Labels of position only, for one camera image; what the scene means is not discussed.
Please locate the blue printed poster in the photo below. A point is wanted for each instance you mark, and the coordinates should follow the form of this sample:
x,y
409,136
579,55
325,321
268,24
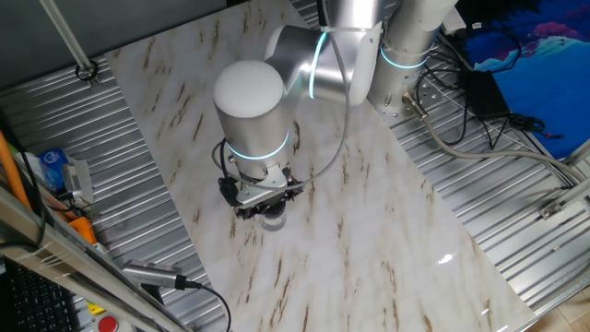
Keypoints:
x,y
544,69

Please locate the orange button box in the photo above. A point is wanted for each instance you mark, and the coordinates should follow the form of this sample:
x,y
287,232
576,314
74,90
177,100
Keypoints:
x,y
84,229

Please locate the red button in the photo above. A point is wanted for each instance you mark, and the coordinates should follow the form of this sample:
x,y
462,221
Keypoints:
x,y
108,324

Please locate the black keyboard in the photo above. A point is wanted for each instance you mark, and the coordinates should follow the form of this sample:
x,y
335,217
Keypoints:
x,y
32,304

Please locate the aluminium frame post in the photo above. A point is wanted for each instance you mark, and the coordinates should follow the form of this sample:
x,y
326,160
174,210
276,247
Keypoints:
x,y
64,37

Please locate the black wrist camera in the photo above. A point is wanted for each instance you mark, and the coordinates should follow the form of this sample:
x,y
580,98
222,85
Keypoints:
x,y
228,191

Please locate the black power adapter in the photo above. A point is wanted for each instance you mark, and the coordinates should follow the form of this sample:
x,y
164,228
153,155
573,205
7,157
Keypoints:
x,y
486,94

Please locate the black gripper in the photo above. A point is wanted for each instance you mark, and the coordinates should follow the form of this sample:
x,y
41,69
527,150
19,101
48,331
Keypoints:
x,y
281,196

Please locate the grey finned metal device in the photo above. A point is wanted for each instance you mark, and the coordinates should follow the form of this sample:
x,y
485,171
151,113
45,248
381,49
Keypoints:
x,y
77,180

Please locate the clear glass jar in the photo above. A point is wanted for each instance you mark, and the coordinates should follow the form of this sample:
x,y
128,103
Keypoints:
x,y
272,223

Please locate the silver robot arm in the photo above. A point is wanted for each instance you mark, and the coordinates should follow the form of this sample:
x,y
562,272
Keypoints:
x,y
249,120

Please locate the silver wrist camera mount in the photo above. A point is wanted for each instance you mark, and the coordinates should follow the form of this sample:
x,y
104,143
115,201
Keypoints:
x,y
253,193

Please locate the aluminium frame beam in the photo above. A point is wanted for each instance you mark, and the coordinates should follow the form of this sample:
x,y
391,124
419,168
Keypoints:
x,y
55,263

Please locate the aluminium frame rail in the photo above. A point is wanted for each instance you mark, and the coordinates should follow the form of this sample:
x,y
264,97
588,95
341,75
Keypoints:
x,y
576,189

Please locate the silver finned camera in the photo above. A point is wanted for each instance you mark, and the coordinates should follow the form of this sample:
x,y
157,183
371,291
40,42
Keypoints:
x,y
147,273

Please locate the white power strip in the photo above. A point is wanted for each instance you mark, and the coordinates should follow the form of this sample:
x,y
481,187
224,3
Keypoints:
x,y
456,23

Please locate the metal corner bracket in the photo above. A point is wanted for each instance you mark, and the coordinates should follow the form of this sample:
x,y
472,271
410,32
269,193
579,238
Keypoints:
x,y
551,209

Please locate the blue white tissue packet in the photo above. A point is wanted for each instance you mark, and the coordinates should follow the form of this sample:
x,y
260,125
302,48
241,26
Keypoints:
x,y
53,168

